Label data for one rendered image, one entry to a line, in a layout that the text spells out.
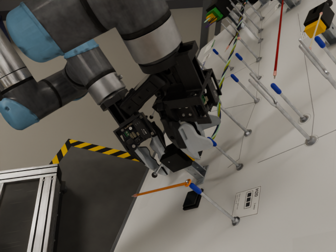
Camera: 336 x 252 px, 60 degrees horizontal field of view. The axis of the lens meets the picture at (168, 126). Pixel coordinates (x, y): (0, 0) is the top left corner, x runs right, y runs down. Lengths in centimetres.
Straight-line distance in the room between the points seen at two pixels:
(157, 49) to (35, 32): 15
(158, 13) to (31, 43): 16
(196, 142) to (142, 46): 19
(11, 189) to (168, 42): 156
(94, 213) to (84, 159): 44
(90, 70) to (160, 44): 27
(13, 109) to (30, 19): 30
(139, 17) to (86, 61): 28
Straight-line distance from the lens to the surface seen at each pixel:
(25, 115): 67
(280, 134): 53
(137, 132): 62
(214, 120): 52
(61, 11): 39
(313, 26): 60
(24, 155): 229
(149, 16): 38
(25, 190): 180
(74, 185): 200
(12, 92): 68
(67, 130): 236
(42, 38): 40
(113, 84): 63
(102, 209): 185
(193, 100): 42
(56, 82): 71
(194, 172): 60
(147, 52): 39
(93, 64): 64
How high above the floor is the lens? 155
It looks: 43 degrees down
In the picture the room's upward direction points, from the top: straight up
